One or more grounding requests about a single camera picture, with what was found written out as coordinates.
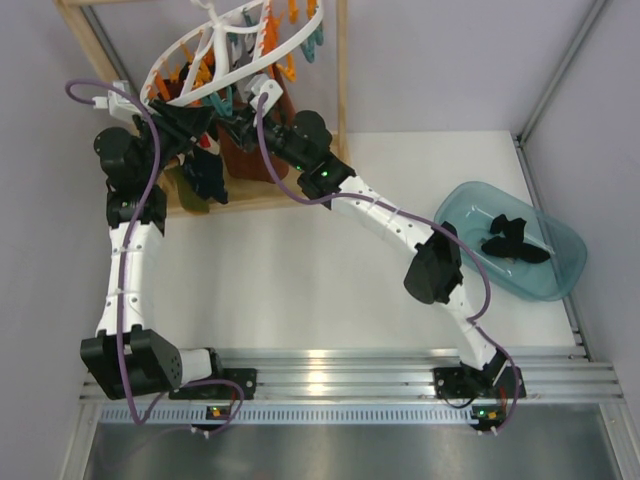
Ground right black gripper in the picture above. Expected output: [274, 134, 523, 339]
[213, 106, 308, 175]

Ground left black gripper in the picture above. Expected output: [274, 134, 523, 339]
[136, 97, 217, 184]

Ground black sock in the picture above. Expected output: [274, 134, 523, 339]
[489, 214, 526, 242]
[481, 236, 551, 264]

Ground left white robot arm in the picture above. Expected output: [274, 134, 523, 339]
[80, 100, 226, 400]

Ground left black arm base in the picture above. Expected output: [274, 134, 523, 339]
[169, 368, 258, 429]

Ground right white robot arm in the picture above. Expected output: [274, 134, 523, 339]
[216, 108, 525, 400]

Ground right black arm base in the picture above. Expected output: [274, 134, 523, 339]
[433, 365, 526, 434]

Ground brown hanging socks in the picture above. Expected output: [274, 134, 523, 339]
[216, 86, 296, 184]

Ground white oval clip hanger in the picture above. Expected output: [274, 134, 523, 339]
[140, 1, 325, 106]

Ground navy patterned hanging sock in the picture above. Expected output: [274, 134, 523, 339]
[181, 147, 229, 205]

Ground white striped hanging sock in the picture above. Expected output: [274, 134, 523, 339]
[228, 33, 256, 70]

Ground teal plastic basin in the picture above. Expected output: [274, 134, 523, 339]
[435, 181, 587, 302]

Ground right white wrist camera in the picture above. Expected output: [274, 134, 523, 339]
[245, 74, 283, 113]

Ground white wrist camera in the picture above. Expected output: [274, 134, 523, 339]
[245, 74, 283, 113]
[92, 89, 141, 125]

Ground wooden hanger rack frame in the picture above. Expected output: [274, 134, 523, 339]
[57, 1, 352, 225]

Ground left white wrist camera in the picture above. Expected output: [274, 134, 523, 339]
[92, 89, 141, 125]

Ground aluminium mounting rail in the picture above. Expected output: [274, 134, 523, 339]
[77, 345, 627, 426]

